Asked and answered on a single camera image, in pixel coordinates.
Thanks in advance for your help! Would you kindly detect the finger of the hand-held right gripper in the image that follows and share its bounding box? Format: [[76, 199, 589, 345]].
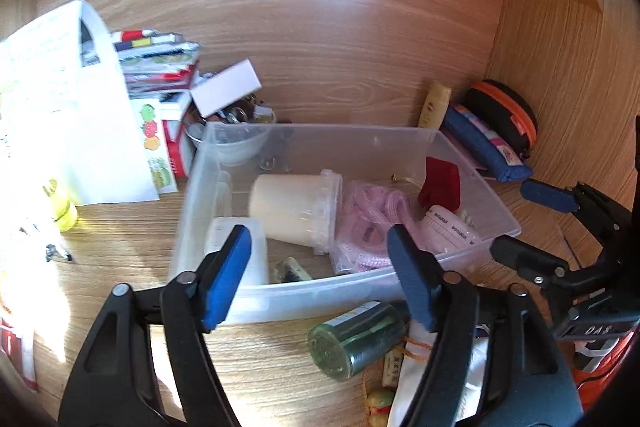
[[490, 234, 612, 294], [520, 179, 634, 234]]

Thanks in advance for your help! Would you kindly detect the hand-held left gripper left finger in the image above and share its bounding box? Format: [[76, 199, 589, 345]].
[[57, 224, 253, 427]]

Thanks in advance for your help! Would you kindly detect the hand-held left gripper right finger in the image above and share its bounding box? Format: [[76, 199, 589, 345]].
[[386, 224, 586, 427]]

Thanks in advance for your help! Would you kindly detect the white plastic tub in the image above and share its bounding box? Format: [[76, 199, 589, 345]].
[[204, 217, 268, 288]]

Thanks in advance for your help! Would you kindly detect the pink round case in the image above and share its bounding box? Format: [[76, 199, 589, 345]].
[[422, 204, 488, 253]]

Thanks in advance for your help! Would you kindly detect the dark olive trinket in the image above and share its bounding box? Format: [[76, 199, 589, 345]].
[[270, 258, 313, 284]]

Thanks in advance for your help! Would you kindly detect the pink knit item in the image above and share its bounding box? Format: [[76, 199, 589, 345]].
[[330, 182, 426, 275]]

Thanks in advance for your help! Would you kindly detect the clear plastic storage box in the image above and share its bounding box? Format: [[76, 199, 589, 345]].
[[170, 122, 522, 325]]

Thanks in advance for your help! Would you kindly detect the green glass bottle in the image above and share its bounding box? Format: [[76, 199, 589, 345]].
[[307, 301, 411, 380]]

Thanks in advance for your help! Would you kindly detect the tag with orange cord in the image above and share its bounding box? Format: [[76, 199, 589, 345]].
[[382, 337, 433, 388]]

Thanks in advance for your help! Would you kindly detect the cream plastic jar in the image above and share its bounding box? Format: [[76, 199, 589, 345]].
[[248, 169, 344, 255]]

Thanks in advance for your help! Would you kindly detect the red velvet pouch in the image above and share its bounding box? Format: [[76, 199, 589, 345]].
[[417, 157, 461, 212]]

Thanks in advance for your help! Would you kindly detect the white drawstring cloth bag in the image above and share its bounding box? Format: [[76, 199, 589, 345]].
[[387, 322, 496, 427]]

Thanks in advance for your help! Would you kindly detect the yellow red charm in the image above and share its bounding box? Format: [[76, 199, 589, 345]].
[[364, 387, 396, 427]]

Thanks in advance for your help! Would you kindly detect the wooden desktop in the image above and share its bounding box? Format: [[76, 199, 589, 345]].
[[0, 177, 640, 427]]

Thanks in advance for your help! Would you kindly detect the orange jacket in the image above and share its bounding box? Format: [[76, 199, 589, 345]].
[[570, 332, 640, 408]]

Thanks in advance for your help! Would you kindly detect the blue pencil pouch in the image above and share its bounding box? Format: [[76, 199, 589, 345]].
[[442, 104, 533, 182]]

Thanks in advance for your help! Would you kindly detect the black orange zip case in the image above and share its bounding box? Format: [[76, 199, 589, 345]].
[[465, 79, 538, 160]]

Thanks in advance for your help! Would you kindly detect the clear bowl with items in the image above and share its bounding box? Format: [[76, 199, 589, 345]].
[[185, 119, 273, 168]]

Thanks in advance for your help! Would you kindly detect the yellow lotion bottle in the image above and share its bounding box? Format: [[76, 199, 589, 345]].
[[416, 81, 452, 130]]

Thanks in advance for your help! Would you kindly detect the fruit sticker carton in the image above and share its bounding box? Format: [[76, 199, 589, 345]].
[[131, 92, 198, 192]]

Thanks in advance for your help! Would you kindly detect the pile of small trinkets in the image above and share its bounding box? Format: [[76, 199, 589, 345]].
[[215, 94, 278, 125]]

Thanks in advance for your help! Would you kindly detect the yellow green small bottle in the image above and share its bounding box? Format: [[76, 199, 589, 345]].
[[42, 179, 79, 233]]

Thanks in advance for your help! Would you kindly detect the small white cardboard box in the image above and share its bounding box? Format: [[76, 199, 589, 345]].
[[191, 59, 262, 118]]

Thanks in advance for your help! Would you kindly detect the red white packet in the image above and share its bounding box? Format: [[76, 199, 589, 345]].
[[0, 314, 38, 393]]

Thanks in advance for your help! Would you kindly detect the stack of books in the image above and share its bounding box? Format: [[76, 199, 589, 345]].
[[111, 28, 201, 95]]

